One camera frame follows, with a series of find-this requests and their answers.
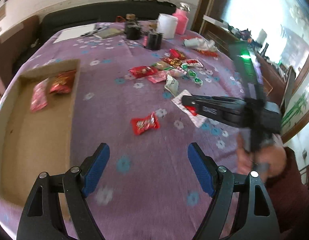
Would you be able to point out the white plastic cup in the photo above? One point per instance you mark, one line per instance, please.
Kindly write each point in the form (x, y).
(167, 26)

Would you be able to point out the pile of mixed snacks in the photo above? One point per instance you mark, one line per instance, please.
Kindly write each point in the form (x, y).
(167, 68)

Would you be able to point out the pink sleeved bottle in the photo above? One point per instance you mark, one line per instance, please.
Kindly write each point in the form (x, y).
(181, 21)

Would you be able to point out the white pink snack packet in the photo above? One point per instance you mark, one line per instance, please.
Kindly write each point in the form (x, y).
(188, 110)

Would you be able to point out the bamboo painting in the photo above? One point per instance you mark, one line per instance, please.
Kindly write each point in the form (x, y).
(295, 105)

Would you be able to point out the small red snack packet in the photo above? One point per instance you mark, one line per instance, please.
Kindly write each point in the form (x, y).
(145, 123)

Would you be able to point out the red wrappers pile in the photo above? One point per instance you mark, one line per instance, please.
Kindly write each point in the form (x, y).
(208, 53)

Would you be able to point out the purple floral tablecloth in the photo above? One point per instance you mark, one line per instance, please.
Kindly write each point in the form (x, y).
(134, 105)

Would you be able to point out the small wall plaque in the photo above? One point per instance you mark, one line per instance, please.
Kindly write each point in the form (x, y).
(0, 13)

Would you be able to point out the cardboard box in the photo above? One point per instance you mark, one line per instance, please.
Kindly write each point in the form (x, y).
(42, 140)

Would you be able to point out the black jar with cork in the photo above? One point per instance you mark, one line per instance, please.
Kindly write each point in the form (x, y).
(133, 30)

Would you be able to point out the window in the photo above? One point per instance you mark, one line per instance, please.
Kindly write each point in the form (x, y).
(267, 10)

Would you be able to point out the person's right hand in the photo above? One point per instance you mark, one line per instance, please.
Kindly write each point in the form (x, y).
(265, 160)

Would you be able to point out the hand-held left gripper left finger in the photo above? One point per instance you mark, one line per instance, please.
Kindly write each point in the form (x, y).
(97, 166)

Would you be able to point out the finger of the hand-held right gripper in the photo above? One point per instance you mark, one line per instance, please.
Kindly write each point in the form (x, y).
(192, 103)

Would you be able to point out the grey book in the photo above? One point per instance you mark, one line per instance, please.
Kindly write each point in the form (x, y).
(108, 33)

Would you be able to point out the black cup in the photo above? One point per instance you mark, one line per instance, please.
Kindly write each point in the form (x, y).
(152, 41)

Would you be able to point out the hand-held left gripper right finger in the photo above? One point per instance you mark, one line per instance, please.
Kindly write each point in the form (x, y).
(200, 170)

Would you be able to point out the person's right forearm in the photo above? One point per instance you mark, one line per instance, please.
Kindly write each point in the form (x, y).
(294, 195)

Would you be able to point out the white paper sheet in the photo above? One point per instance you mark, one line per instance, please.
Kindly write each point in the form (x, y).
(74, 32)

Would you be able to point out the white cloth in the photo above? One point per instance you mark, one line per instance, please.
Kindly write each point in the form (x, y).
(199, 43)

